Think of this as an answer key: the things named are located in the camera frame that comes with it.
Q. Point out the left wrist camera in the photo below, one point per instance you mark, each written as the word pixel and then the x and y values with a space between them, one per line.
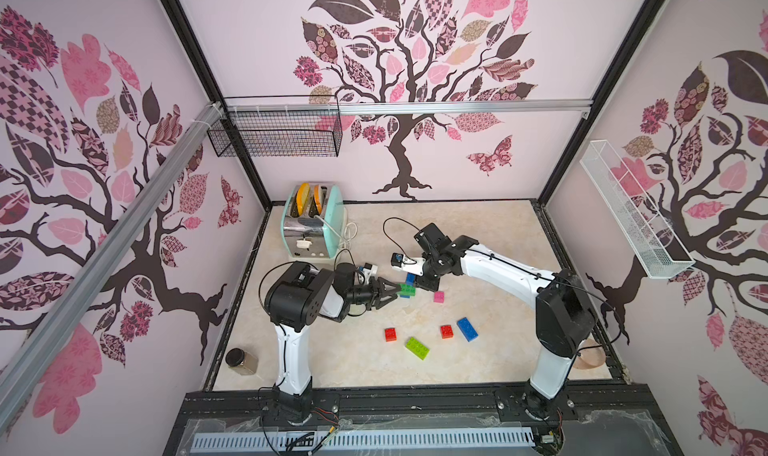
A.
pixel 367 271

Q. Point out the pink plastic bowl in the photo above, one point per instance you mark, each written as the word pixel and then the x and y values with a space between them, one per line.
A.
pixel 591 355

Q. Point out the white slotted cable duct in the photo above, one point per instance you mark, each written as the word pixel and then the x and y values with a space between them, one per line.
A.
pixel 294 442

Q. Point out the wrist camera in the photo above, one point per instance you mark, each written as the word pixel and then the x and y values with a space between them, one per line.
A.
pixel 367 271
pixel 401 262

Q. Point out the right blue lego brick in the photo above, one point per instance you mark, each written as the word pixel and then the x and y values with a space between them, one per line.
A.
pixel 467 329

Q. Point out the black wire basket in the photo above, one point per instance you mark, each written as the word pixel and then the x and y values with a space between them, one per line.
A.
pixel 279 126

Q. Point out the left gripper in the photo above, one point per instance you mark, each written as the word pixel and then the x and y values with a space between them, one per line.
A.
pixel 375 293

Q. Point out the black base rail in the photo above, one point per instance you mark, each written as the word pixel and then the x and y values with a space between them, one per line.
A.
pixel 589 418

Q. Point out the aluminium frame bar left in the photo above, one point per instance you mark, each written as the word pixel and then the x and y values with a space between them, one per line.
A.
pixel 27 366

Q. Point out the dark green lego brick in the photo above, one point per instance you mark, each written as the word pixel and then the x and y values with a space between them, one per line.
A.
pixel 407 290

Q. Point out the mint green toaster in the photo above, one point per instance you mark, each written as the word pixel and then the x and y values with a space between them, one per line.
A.
pixel 313 221

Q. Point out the aluminium frame bar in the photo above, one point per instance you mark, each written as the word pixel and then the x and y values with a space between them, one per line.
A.
pixel 27 366
pixel 549 105

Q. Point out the lime green lego brick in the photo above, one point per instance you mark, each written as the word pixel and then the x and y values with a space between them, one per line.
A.
pixel 417 348

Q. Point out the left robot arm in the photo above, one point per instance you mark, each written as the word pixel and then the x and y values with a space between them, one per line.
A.
pixel 301 295

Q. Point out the brown glass jar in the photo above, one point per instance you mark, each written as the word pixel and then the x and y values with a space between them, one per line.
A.
pixel 241 361

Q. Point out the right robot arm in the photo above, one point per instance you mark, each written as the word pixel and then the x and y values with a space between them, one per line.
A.
pixel 564 317

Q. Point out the white wire shelf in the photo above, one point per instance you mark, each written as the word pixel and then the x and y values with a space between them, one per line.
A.
pixel 624 185

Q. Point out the right red lego brick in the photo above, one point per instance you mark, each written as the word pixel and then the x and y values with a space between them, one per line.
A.
pixel 446 331

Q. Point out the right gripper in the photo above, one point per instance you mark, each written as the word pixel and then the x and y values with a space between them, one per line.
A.
pixel 429 270

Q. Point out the aluminium frame bar back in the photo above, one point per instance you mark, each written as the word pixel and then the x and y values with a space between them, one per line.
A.
pixel 549 105

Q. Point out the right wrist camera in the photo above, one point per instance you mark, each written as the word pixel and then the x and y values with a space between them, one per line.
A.
pixel 401 262

